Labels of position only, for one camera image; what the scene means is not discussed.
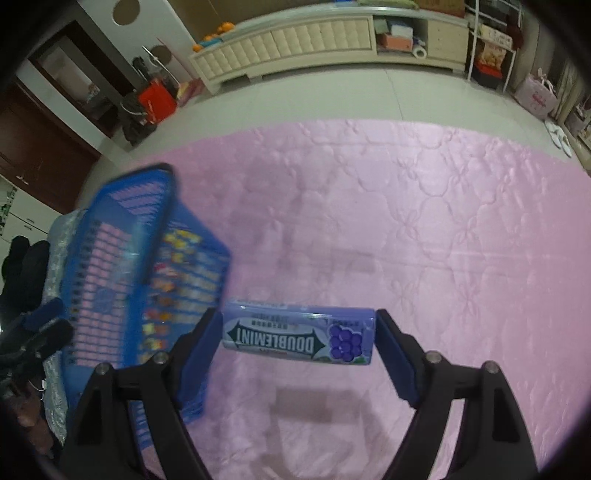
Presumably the white wall shelf unit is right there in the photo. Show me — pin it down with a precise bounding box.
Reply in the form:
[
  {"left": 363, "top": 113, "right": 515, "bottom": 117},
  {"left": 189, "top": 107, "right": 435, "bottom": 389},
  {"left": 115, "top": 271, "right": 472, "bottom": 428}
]
[{"left": 0, "top": 175, "right": 62, "bottom": 251}]

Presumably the pink quilted tablecloth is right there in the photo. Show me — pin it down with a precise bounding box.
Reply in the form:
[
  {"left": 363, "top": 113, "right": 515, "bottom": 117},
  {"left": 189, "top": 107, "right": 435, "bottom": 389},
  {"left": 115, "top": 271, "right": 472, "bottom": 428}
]
[{"left": 76, "top": 119, "right": 591, "bottom": 480}]

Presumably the pink shopping bag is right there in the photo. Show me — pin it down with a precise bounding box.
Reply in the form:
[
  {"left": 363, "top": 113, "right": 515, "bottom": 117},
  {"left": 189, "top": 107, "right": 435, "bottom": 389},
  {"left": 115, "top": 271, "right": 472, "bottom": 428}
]
[{"left": 514, "top": 74, "right": 560, "bottom": 122}]

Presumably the black bag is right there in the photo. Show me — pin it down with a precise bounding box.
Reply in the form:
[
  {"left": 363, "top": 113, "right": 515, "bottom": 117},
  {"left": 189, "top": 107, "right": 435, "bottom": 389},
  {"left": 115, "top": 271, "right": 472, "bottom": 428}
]
[{"left": 119, "top": 90, "right": 158, "bottom": 147}]

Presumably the yellow printed snack bag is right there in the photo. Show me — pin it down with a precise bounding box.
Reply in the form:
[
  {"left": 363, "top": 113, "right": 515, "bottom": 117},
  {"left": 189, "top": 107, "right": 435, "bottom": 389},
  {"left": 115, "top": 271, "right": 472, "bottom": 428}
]
[{"left": 478, "top": 45, "right": 508, "bottom": 69}]

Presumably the brown wooden door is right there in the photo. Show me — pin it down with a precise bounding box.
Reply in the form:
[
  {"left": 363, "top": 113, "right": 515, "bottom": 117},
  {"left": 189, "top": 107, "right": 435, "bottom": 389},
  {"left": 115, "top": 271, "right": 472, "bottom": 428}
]
[{"left": 0, "top": 76, "right": 101, "bottom": 216}]

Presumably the pink dustpan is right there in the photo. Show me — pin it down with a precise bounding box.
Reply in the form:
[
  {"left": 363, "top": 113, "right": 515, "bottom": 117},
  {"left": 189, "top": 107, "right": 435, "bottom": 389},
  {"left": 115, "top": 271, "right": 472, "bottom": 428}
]
[{"left": 175, "top": 78, "right": 204, "bottom": 107}]

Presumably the blue plastic basket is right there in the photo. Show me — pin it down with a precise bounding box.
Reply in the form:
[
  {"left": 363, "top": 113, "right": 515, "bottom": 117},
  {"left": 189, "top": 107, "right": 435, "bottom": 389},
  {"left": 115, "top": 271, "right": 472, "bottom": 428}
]
[{"left": 62, "top": 162, "right": 232, "bottom": 450}]

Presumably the cream television cabinet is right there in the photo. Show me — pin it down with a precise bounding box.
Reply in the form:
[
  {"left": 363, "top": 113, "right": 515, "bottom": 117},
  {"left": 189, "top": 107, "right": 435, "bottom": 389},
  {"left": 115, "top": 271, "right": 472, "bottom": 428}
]
[{"left": 188, "top": 4, "right": 469, "bottom": 95}]

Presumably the red bag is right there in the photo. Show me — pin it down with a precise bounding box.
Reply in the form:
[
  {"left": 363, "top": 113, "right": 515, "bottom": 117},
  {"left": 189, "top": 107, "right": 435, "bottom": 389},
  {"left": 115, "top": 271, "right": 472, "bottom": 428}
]
[{"left": 137, "top": 78, "right": 179, "bottom": 123}]

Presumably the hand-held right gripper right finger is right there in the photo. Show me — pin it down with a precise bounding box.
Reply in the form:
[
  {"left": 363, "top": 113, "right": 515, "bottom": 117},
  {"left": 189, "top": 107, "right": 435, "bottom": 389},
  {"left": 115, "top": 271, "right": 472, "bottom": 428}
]
[{"left": 376, "top": 310, "right": 539, "bottom": 480}]

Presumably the black red bin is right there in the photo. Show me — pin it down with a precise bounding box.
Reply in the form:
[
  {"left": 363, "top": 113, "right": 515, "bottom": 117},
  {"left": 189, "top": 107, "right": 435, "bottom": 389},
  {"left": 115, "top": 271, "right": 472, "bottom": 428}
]
[{"left": 473, "top": 67, "right": 504, "bottom": 89}]

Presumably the purple gum box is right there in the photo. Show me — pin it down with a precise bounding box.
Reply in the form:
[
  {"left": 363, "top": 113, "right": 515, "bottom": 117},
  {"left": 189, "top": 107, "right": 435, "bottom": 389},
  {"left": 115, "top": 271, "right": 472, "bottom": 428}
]
[{"left": 221, "top": 300, "right": 376, "bottom": 366}]

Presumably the white metal shelf rack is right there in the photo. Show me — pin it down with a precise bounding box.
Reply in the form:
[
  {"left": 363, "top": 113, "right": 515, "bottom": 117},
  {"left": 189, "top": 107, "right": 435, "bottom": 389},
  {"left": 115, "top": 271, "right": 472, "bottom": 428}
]
[{"left": 464, "top": 0, "right": 526, "bottom": 93}]

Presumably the white mop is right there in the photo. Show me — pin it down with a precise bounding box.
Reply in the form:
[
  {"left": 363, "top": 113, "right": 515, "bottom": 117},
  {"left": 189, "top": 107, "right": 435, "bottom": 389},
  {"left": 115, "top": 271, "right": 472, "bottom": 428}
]
[{"left": 142, "top": 44, "right": 178, "bottom": 88}]

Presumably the beige patterned curtain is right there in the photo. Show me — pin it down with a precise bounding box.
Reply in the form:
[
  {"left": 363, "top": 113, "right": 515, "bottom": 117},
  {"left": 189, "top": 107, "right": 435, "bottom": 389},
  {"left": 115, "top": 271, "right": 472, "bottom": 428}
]
[{"left": 551, "top": 60, "right": 591, "bottom": 136}]

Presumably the white printed carton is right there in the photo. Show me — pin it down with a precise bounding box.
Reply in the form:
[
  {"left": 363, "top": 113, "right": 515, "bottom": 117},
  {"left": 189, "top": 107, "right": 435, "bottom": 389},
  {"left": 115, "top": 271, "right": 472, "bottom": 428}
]
[{"left": 481, "top": 24, "right": 514, "bottom": 44}]

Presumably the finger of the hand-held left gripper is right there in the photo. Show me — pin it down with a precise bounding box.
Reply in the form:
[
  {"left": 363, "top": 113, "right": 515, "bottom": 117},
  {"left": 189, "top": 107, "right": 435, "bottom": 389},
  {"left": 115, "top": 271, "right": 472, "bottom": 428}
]
[
  {"left": 0, "top": 320, "right": 75, "bottom": 365},
  {"left": 22, "top": 298, "right": 64, "bottom": 329}
]

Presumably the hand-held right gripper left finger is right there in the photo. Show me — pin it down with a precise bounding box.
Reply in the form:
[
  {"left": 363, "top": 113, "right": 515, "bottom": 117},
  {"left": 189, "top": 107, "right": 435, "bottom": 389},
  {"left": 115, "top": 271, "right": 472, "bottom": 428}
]
[{"left": 60, "top": 310, "right": 223, "bottom": 480}]

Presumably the dark door frame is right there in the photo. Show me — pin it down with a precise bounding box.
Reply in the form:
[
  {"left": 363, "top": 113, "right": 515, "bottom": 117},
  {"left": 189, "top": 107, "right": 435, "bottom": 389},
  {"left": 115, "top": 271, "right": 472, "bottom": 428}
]
[{"left": 28, "top": 21, "right": 136, "bottom": 140}]

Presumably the cardboard box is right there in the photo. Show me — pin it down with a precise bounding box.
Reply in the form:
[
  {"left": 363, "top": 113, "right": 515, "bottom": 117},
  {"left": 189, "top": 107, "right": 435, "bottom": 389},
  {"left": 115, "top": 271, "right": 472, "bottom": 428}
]
[{"left": 416, "top": 0, "right": 465, "bottom": 18}]

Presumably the black clothing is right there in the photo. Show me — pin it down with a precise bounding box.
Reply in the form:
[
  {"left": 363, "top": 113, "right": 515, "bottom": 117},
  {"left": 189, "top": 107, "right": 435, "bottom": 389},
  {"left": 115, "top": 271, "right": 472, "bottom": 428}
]
[{"left": 0, "top": 235, "right": 51, "bottom": 324}]

